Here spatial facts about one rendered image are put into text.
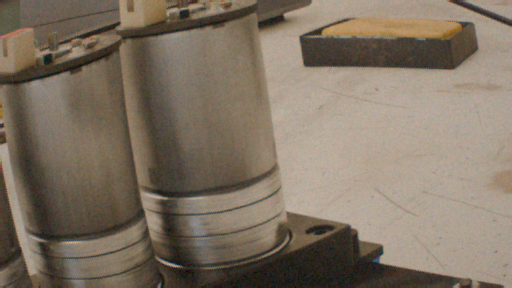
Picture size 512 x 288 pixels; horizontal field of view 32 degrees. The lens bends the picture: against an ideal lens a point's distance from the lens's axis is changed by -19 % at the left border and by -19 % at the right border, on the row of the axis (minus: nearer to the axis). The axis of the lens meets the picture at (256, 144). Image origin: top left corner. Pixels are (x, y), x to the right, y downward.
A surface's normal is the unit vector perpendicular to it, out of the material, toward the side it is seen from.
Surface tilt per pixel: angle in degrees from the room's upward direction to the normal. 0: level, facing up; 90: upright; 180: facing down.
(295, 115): 0
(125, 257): 90
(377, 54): 90
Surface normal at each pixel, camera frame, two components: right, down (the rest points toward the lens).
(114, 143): 0.88, 0.00
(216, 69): 0.37, 0.18
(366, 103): -0.14, -0.96
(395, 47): -0.47, 0.29
